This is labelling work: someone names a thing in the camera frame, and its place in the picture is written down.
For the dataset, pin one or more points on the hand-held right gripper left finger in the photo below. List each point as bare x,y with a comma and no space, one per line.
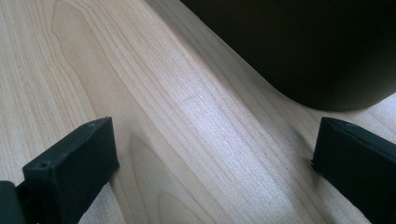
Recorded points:
70,174

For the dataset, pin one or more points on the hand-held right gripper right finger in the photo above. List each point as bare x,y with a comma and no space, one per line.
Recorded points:
355,169

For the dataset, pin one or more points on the dark rounded container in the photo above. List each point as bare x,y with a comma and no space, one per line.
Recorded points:
305,46

